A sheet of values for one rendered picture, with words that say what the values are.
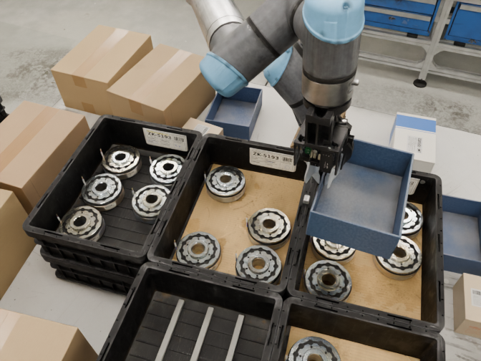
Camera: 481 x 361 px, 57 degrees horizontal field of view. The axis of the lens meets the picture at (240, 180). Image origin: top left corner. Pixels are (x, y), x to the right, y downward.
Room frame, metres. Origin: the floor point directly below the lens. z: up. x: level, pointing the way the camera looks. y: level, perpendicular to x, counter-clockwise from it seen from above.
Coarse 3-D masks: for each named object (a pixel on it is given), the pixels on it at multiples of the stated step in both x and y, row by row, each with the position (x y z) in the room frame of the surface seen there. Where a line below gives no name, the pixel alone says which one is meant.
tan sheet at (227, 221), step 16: (256, 176) 0.79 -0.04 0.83; (272, 176) 0.79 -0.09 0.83; (256, 192) 0.74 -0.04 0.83; (272, 192) 0.74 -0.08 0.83; (288, 192) 0.73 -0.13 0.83; (208, 208) 0.69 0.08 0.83; (224, 208) 0.69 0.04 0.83; (240, 208) 0.68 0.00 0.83; (256, 208) 0.68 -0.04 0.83; (288, 208) 0.68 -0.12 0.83; (192, 224) 0.64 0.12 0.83; (208, 224) 0.64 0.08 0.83; (224, 224) 0.64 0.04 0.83; (240, 224) 0.64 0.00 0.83; (224, 240) 0.59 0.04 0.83; (240, 240) 0.59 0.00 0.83; (288, 240) 0.59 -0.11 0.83; (224, 256) 0.54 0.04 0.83; (224, 272) 0.50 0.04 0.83
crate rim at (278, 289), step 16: (256, 144) 0.81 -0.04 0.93; (192, 160) 0.76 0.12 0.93; (176, 192) 0.66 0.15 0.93; (304, 192) 0.65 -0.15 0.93; (304, 208) 0.61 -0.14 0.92; (160, 240) 0.53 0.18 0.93; (288, 256) 0.49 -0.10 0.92; (208, 272) 0.45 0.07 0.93; (288, 272) 0.44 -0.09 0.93; (272, 288) 0.41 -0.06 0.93
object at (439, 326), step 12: (312, 180) 0.69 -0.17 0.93; (312, 192) 0.65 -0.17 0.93; (300, 228) 0.55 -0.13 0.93; (300, 240) 0.52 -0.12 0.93; (300, 252) 0.49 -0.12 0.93; (288, 288) 0.41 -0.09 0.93; (312, 300) 0.38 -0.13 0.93; (324, 300) 0.38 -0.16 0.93; (336, 300) 0.38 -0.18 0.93; (360, 312) 0.36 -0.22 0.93; (372, 312) 0.36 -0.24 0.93; (384, 312) 0.35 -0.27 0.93; (408, 324) 0.33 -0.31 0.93; (420, 324) 0.33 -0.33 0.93; (432, 324) 0.33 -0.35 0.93
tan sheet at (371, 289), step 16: (416, 240) 0.58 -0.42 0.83; (368, 256) 0.54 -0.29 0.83; (352, 272) 0.50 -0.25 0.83; (368, 272) 0.49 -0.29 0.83; (352, 288) 0.46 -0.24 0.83; (368, 288) 0.46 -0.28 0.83; (384, 288) 0.45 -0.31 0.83; (400, 288) 0.45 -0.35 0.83; (416, 288) 0.45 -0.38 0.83; (368, 304) 0.42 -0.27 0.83; (384, 304) 0.42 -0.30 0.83; (400, 304) 0.42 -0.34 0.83; (416, 304) 0.41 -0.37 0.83
